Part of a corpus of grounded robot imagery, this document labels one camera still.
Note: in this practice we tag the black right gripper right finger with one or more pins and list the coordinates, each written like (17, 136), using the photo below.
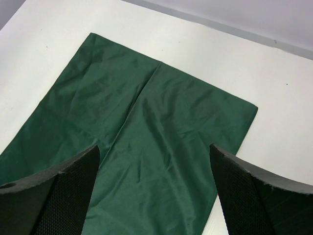
(258, 202)

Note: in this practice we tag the dark green cloth napkin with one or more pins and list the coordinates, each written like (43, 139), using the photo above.
(153, 124)

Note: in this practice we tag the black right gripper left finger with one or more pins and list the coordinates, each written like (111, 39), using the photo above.
(54, 201)

